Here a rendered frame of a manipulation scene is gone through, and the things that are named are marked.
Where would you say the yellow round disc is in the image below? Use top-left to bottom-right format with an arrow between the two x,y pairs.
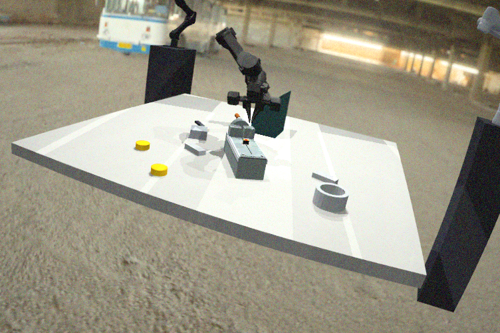
136,140 -> 150,151
150,164 -> 168,176

